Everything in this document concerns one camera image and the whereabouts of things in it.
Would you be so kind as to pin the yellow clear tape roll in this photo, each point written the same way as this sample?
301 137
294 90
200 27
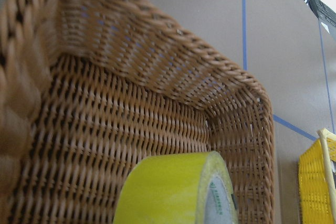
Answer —
178 188

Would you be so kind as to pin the brown wicker basket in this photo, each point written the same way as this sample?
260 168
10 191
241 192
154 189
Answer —
91 87

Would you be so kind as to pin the yellow wicker basket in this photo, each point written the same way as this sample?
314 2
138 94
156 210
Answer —
316 177

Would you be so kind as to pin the blue grid tape lines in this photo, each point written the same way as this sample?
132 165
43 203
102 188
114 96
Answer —
281 43

